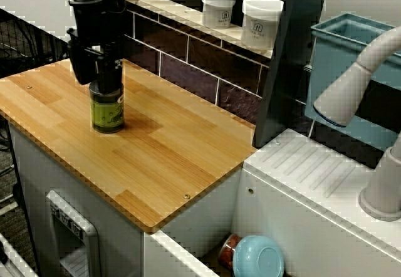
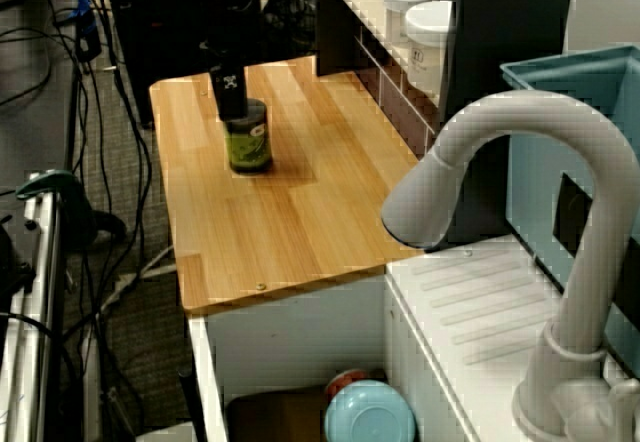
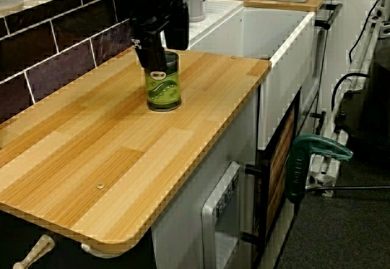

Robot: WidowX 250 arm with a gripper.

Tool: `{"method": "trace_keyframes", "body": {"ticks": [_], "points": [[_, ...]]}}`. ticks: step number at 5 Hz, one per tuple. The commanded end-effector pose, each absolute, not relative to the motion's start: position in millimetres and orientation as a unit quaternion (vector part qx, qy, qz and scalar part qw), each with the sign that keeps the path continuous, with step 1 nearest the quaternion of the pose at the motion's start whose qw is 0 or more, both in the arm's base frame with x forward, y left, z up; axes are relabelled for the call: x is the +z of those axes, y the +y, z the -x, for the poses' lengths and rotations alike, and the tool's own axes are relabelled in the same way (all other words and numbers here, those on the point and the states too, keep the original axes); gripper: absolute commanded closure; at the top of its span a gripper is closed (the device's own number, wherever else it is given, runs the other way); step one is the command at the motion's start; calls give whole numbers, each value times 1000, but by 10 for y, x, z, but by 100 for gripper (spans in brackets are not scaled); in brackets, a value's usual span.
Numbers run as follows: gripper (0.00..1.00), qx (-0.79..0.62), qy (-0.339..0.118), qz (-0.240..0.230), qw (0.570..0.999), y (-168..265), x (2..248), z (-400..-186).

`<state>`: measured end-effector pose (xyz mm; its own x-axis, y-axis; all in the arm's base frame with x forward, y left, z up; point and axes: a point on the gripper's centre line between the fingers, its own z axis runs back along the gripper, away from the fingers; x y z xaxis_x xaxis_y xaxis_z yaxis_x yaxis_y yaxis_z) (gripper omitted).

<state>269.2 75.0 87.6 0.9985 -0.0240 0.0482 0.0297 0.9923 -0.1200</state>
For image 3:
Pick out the white toy sink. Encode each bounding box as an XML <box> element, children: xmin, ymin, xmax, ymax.
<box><xmin>182</xmin><ymin>0</ymin><xmax>316</xmax><ymax>151</ymax></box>

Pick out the thick black looped cable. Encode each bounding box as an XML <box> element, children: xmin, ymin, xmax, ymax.
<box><xmin>331</xmin><ymin>72</ymin><xmax>372</xmax><ymax>100</ymax></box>

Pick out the white aluminium frame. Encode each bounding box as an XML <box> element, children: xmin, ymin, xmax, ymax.
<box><xmin>306</xmin><ymin>4</ymin><xmax>390</xmax><ymax>198</ymax></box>

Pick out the thin black cable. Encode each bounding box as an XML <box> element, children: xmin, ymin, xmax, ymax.
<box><xmin>348</xmin><ymin>0</ymin><xmax>385</xmax><ymax>63</ymax></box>

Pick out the green clamp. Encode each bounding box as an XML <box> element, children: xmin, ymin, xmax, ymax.
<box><xmin>285</xmin><ymin>134</ymin><xmax>354</xmax><ymax>204</ymax></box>

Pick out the green peas can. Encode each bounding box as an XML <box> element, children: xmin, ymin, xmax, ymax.
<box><xmin>144</xmin><ymin>51</ymin><xmax>183</xmax><ymax>113</ymax></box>

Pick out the white toy kitchen cabinet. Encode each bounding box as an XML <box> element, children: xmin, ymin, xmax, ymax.
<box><xmin>151</xmin><ymin>0</ymin><xmax>345</xmax><ymax>269</ymax></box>

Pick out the wood slat door black frame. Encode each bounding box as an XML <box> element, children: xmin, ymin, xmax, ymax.
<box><xmin>243</xmin><ymin>89</ymin><xmax>302</xmax><ymax>264</ymax></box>

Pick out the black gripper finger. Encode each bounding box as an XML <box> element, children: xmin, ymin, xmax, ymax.
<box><xmin>164</xmin><ymin>3</ymin><xmax>191</xmax><ymax>51</ymax></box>
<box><xmin>131</xmin><ymin>32</ymin><xmax>168</xmax><ymax>70</ymax></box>

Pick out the thin black metal rod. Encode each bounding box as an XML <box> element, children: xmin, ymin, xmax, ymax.
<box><xmin>301</xmin><ymin>184</ymin><xmax>390</xmax><ymax>194</ymax></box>

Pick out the black drawer handle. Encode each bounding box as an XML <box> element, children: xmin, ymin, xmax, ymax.
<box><xmin>310</xmin><ymin>110</ymin><xmax>327</xmax><ymax>136</ymax></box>

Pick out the cream cabinet handle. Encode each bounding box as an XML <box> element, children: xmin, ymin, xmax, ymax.
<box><xmin>13</xmin><ymin>234</ymin><xmax>56</xmax><ymax>269</ymax></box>
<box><xmin>80</xmin><ymin>241</ymin><xmax>135</xmax><ymax>259</ymax></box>

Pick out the black oven handle bar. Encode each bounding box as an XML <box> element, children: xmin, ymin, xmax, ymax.
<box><xmin>314</xmin><ymin>3</ymin><xmax>343</xmax><ymax>30</ymax></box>

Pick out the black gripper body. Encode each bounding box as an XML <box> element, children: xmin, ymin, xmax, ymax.
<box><xmin>129</xmin><ymin>0</ymin><xmax>187</xmax><ymax>41</ymax></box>

